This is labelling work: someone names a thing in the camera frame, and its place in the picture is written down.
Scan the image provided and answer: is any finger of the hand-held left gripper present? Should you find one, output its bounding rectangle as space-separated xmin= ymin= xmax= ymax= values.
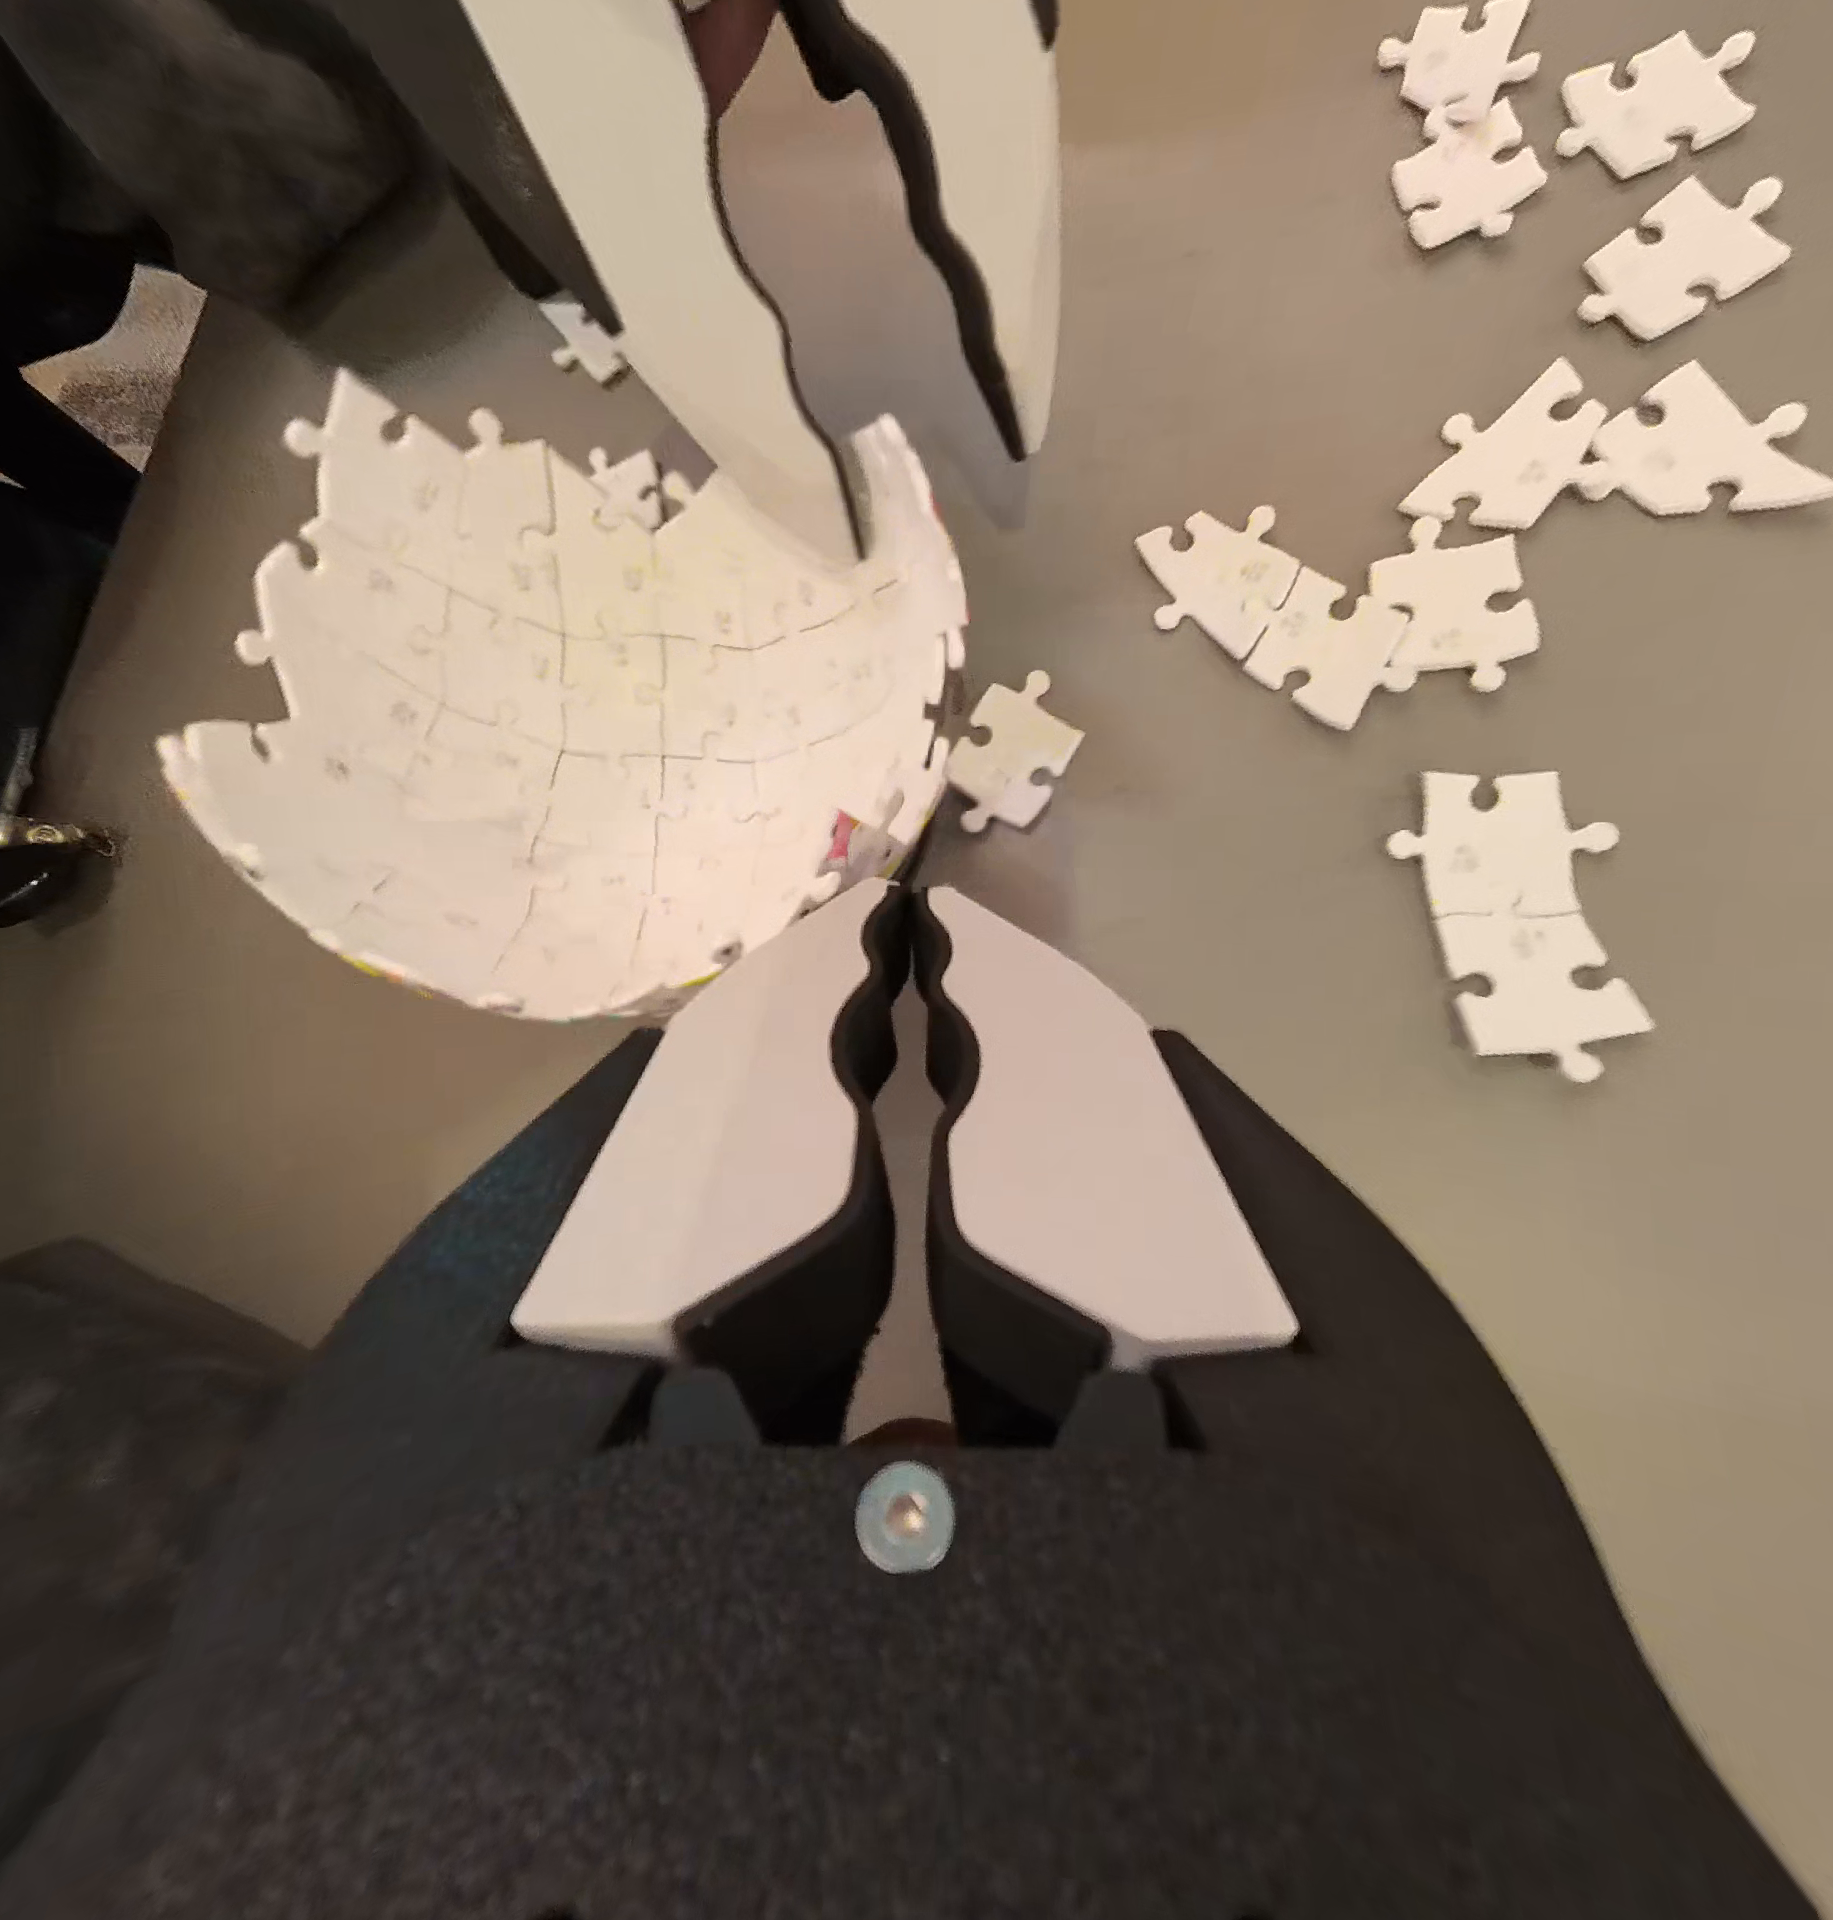
xmin=451 ymin=0 xmax=865 ymax=564
xmin=782 ymin=0 xmax=1065 ymax=534

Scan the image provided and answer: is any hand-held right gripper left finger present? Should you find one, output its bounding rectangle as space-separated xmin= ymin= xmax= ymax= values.
xmin=513 ymin=880 xmax=910 ymax=1449

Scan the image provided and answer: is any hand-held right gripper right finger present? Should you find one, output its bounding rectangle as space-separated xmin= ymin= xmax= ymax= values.
xmin=910 ymin=884 xmax=1298 ymax=1449

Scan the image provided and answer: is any single white puzzle piece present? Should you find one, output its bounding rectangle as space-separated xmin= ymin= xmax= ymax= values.
xmin=943 ymin=673 xmax=1089 ymax=839
xmin=536 ymin=290 xmax=637 ymax=386

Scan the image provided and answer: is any partly built white puzzle ball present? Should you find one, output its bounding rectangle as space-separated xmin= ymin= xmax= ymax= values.
xmin=154 ymin=366 xmax=970 ymax=1022

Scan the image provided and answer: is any puzzle pieces group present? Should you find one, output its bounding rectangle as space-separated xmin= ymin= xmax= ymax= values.
xmin=1135 ymin=0 xmax=1833 ymax=1089

